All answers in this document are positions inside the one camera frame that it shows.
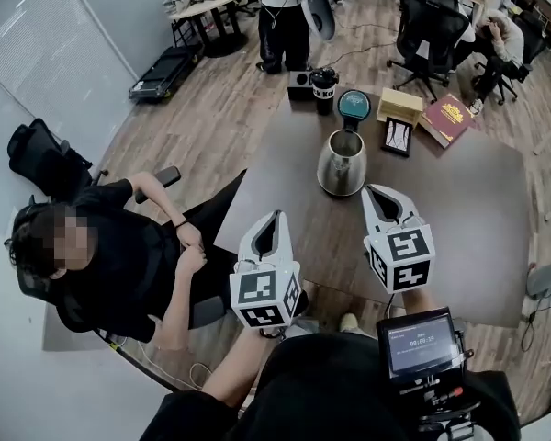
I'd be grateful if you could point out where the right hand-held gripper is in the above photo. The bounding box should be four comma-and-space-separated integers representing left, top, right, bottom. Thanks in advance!
360, 183, 436, 295

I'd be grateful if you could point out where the person's right forearm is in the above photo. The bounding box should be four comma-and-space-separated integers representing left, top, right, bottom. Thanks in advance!
388, 286, 438, 317

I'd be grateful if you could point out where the dark red hardcover book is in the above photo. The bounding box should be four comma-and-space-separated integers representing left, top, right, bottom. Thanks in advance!
419, 93, 478, 150

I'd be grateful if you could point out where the black tumbler with handle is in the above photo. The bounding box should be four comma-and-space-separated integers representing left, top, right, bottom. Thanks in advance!
309, 67, 341, 117

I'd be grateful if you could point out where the person's light shoe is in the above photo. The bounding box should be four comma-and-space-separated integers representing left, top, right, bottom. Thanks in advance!
338, 311, 360, 335

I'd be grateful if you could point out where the person's left forearm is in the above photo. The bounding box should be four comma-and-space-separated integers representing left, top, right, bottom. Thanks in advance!
200, 326, 281, 408

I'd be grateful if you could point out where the black chest-mounted screen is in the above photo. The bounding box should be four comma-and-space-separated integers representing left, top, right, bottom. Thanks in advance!
376, 307, 466, 386

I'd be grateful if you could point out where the black mesh office chair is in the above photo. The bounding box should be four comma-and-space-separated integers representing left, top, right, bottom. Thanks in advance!
473, 11, 548, 107
6, 117, 110, 201
386, 0, 471, 103
16, 165, 240, 346

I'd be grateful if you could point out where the person's black clothing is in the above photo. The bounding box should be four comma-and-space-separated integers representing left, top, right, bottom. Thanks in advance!
139, 332, 523, 441

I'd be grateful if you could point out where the black and white speaker box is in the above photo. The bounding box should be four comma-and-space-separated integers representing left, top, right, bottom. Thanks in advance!
287, 68, 315, 103

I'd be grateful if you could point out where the black floor cable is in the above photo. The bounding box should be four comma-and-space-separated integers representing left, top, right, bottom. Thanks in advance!
519, 289, 551, 353

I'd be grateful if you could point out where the black framed picture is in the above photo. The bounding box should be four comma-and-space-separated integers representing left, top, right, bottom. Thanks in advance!
379, 116, 414, 158

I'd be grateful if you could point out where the white oval shell device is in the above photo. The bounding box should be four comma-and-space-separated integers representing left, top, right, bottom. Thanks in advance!
300, 0, 337, 43

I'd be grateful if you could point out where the steel kettle with teal lid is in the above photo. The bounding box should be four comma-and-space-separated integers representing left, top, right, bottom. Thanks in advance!
315, 88, 371, 199

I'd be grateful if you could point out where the grey padded seat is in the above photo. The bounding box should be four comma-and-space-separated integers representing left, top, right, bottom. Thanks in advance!
525, 249, 551, 300

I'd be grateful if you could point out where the black camera rig mount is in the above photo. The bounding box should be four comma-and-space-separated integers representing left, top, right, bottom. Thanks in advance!
397, 328, 484, 441

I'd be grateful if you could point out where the black flat treadmill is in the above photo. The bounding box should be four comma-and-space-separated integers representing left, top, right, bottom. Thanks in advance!
128, 45, 205, 106

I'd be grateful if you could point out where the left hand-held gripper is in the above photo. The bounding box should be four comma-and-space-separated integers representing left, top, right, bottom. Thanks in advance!
229, 209, 304, 329

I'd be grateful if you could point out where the round light wooden table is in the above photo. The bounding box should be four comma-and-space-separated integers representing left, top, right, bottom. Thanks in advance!
166, 0, 254, 59

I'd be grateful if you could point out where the white floor cable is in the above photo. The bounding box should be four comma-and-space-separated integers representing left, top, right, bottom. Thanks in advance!
136, 337, 213, 390

